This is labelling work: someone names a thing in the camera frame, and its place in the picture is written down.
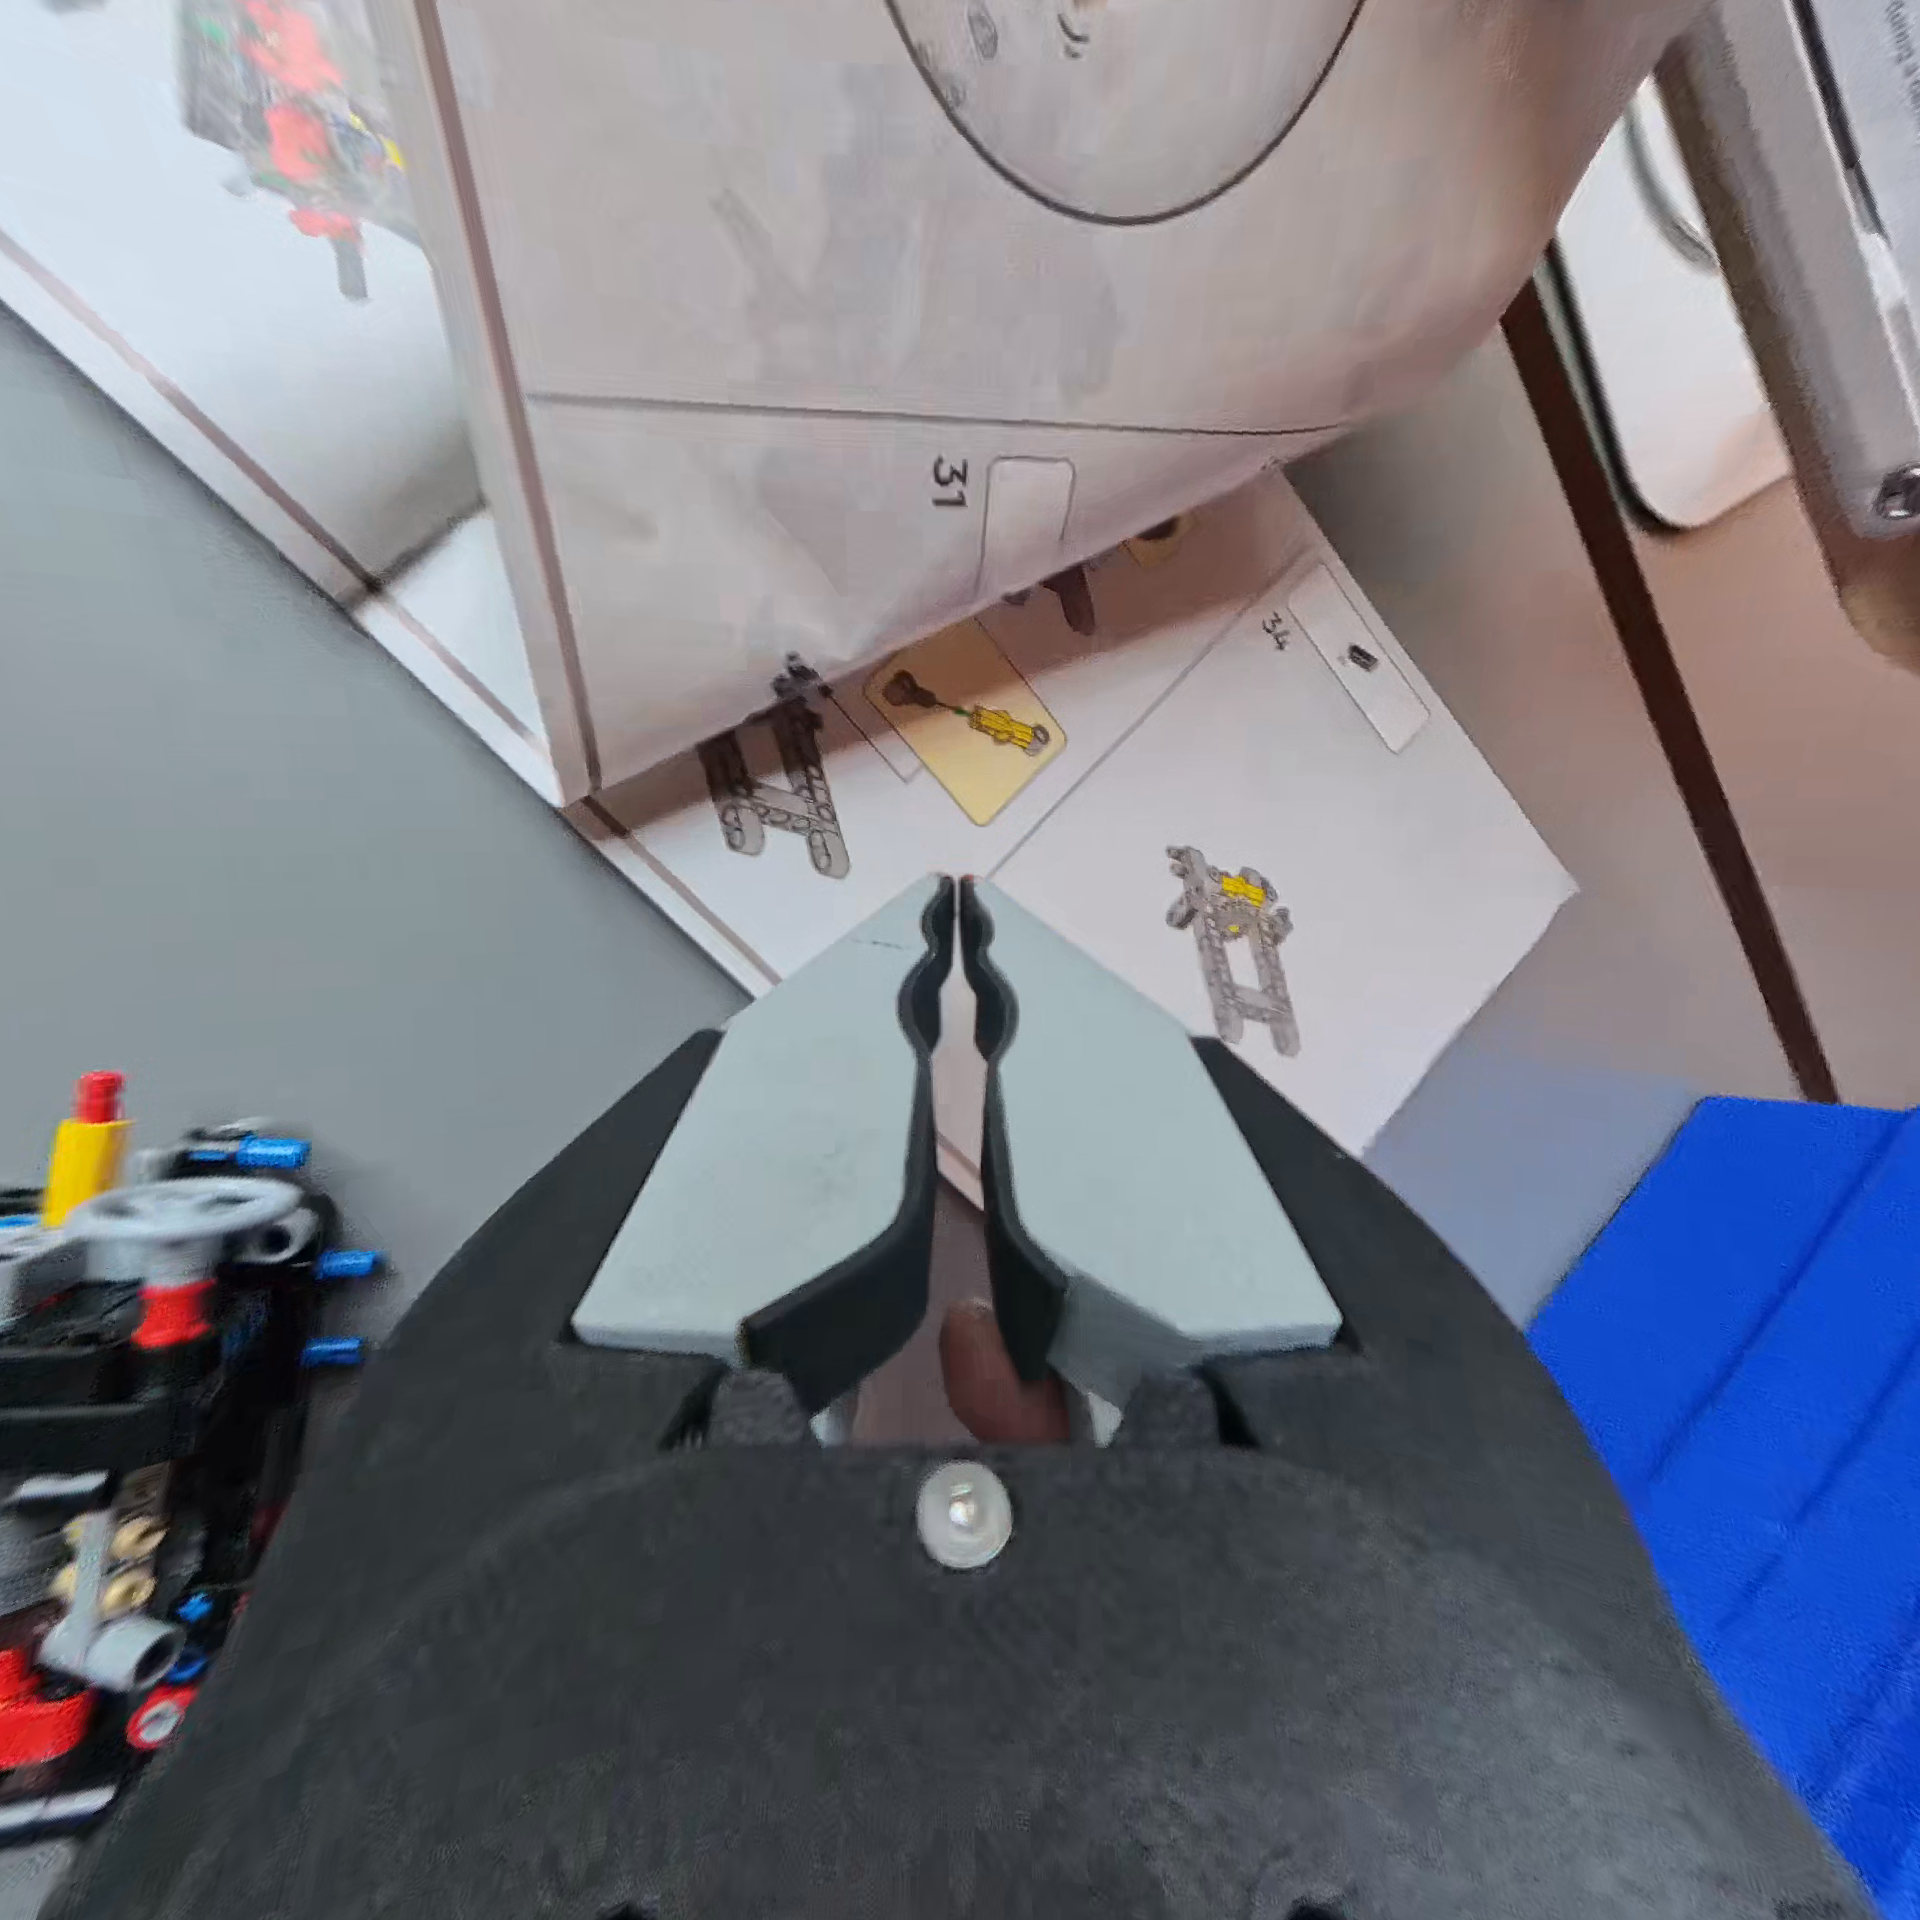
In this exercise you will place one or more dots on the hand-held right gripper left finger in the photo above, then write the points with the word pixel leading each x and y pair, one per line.
pixel 780 1170

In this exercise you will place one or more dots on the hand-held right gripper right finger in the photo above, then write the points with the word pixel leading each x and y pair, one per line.
pixel 1154 1183

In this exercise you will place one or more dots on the lego instruction booklet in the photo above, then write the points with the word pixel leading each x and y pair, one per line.
pixel 749 300

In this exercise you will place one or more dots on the partly built lego car model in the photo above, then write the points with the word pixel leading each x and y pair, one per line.
pixel 150 1349

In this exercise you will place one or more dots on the blue plastic bin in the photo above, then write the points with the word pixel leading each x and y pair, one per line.
pixel 1754 1423

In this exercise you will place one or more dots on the brown wooden board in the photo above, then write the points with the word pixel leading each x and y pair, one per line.
pixel 1893 602

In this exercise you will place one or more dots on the white document stand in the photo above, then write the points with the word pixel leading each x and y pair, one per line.
pixel 1783 300

